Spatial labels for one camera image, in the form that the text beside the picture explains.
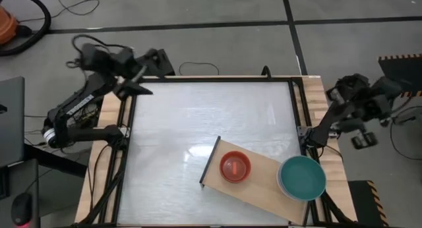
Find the small red translucent bowl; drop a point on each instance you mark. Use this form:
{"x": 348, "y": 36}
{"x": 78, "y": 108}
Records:
{"x": 235, "y": 167}

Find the large dark green bowl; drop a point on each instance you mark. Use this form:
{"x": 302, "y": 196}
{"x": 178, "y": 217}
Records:
{"x": 302, "y": 178}

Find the black computer mouse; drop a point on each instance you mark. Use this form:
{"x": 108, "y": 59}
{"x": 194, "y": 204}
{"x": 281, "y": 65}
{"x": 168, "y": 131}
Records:
{"x": 21, "y": 206}

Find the black mat with striped edges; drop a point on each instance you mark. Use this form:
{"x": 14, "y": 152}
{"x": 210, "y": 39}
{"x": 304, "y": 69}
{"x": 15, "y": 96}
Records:
{"x": 410, "y": 73}

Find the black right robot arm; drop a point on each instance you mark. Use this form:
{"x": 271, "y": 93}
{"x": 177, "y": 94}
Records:
{"x": 329, "y": 122}

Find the black aluminium table frame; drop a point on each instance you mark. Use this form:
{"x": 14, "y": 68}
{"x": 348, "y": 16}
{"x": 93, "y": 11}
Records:
{"x": 184, "y": 79}

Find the grey laptop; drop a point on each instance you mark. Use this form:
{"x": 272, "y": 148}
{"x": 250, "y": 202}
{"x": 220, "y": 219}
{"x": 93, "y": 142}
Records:
{"x": 11, "y": 129}

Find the grey floor device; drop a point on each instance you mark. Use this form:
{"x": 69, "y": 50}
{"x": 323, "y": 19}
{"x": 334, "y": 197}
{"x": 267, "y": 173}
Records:
{"x": 408, "y": 118}

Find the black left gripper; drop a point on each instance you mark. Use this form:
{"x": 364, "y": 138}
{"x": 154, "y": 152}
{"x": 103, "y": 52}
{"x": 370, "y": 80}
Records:
{"x": 127, "y": 65}

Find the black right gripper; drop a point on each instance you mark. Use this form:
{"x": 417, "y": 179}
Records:
{"x": 352, "y": 125}

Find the black frame clamp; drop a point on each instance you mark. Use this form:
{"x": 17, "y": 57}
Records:
{"x": 266, "y": 71}

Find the black mat with striped edge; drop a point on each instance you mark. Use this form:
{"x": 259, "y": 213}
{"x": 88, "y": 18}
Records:
{"x": 362, "y": 205}

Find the black floor beam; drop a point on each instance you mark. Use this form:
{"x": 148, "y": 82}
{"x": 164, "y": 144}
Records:
{"x": 56, "y": 160}

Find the wooden shelf with black sides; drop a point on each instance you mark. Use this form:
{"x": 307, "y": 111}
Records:
{"x": 260, "y": 188}

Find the orange vacuum cleaner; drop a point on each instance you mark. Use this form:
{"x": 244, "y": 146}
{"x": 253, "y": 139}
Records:
{"x": 6, "y": 25}

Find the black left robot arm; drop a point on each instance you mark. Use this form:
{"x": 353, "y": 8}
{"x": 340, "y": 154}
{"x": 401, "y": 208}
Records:
{"x": 82, "y": 101}

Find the black side desk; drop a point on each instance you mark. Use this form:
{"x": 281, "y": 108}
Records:
{"x": 19, "y": 175}

